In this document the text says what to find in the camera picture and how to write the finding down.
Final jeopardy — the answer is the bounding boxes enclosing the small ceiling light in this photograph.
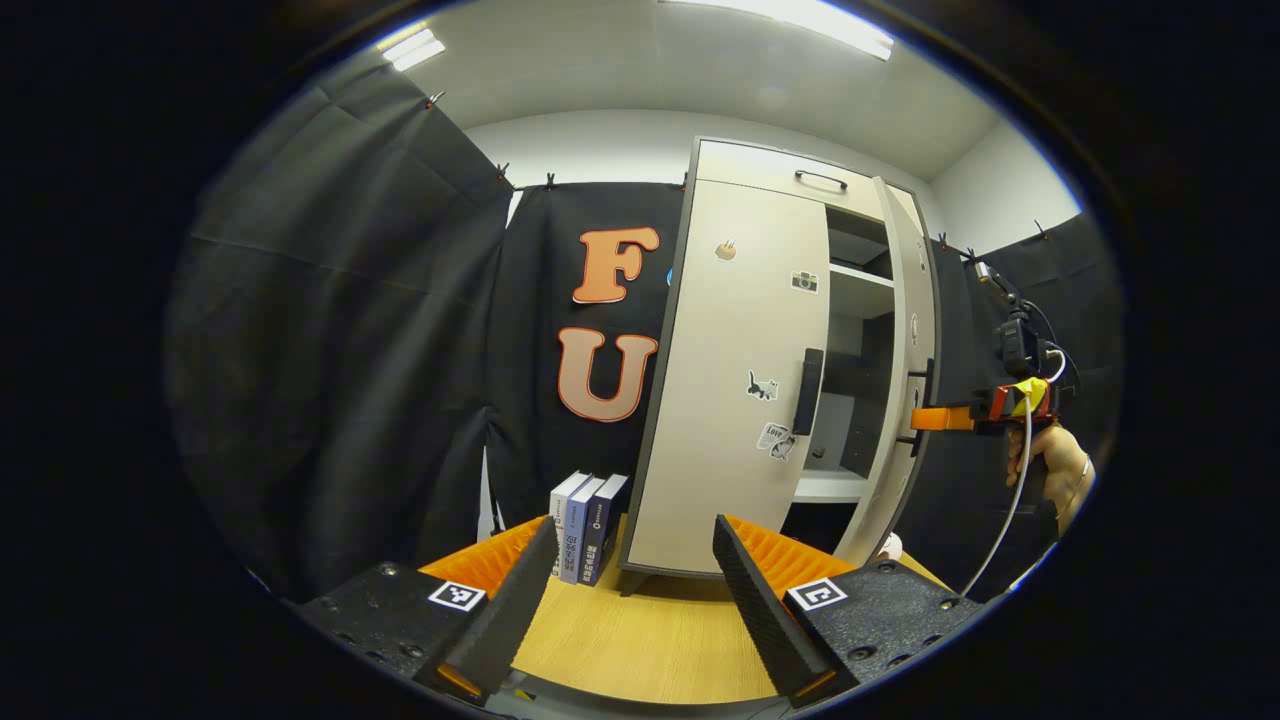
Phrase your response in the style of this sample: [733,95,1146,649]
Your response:
[378,27,448,73]

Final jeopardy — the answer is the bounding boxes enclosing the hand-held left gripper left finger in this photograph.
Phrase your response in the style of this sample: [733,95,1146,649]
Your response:
[296,514,561,707]

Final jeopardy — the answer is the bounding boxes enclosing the navy book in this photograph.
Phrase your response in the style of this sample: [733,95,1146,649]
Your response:
[582,473,631,587]

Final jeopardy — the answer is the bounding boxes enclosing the white cable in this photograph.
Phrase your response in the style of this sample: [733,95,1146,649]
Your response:
[958,395,1036,603]

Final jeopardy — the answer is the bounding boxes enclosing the white book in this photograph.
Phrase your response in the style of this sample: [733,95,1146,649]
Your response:
[549,470,593,581]

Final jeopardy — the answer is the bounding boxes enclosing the white double-door shoe cabinet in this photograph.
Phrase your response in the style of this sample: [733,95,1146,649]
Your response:
[618,137,941,598]

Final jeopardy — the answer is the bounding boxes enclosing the cabinet door with camera sticker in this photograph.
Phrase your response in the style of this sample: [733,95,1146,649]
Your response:
[625,180,832,579]

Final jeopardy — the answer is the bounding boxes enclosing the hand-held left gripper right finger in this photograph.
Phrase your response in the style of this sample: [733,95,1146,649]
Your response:
[711,514,989,711]

